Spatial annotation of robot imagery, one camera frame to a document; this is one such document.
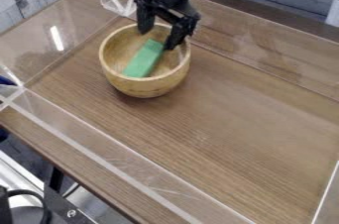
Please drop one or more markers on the clear acrylic table barrier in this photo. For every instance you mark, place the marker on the clear acrylic table barrier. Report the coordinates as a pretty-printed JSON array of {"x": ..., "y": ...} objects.
[{"x": 238, "y": 148}]

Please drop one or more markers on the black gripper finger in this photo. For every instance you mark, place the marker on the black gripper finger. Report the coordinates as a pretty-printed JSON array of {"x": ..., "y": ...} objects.
[
  {"x": 145, "y": 17},
  {"x": 182, "y": 29}
]

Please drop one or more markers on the brown wooden bowl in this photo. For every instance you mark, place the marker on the brown wooden bowl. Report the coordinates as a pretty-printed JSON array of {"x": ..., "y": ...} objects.
[{"x": 119, "y": 48}]

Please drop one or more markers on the green rectangular block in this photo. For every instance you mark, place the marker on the green rectangular block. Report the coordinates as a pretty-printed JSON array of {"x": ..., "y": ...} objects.
[{"x": 145, "y": 60}]

